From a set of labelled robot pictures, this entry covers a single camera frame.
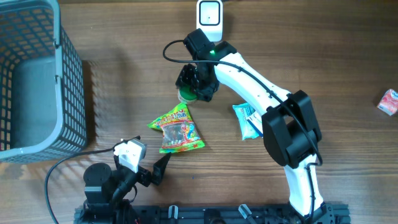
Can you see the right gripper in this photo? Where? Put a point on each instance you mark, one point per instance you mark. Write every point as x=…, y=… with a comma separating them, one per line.
x=184, y=76

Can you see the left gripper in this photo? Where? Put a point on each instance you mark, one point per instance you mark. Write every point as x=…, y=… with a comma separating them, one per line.
x=145, y=178

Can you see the green lid jar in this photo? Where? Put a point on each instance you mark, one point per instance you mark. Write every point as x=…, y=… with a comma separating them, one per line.
x=186, y=96

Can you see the Haribo gummy candy bag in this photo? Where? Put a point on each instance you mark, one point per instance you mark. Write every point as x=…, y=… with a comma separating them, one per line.
x=179, y=132

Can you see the teal tissue pack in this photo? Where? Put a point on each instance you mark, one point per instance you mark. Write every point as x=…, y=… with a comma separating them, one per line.
x=243, y=112

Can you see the red pink candy box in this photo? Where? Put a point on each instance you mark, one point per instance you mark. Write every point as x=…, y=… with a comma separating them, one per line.
x=388, y=102

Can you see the white blue sachet pack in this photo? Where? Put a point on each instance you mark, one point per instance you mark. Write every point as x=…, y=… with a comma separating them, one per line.
x=255, y=121

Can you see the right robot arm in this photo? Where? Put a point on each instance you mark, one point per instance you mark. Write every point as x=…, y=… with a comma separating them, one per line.
x=289, y=126

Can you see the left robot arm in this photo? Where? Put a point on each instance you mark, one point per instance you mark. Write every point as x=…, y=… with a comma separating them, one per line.
x=105, y=188

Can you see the white barcode scanner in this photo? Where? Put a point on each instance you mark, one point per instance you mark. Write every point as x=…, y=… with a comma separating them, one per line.
x=210, y=19

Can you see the grey plastic mesh basket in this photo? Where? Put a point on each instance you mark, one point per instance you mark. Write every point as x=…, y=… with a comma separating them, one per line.
x=42, y=85

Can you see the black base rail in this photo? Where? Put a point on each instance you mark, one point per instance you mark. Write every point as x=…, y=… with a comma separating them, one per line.
x=173, y=214

